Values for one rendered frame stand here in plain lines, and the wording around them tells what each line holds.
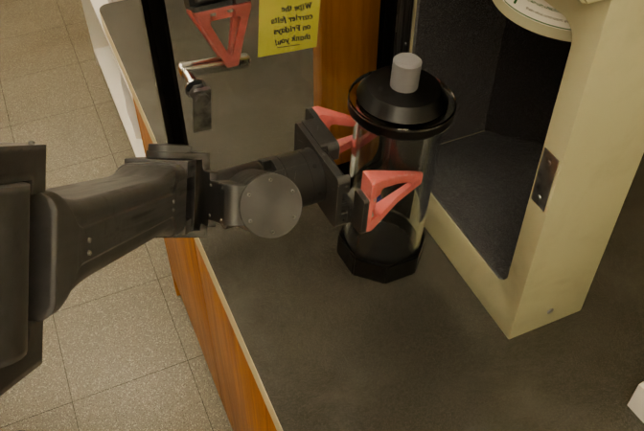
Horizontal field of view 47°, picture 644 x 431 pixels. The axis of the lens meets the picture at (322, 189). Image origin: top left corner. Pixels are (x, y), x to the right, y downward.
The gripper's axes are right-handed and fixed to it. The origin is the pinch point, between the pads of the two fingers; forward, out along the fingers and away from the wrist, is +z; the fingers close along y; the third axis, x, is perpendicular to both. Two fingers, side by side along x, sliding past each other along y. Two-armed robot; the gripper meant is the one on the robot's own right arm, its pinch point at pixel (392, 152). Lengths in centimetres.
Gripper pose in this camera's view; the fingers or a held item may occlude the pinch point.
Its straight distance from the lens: 79.1
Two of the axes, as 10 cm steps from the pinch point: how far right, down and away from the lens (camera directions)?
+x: -0.4, 7.4, 6.7
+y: -4.3, -6.2, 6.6
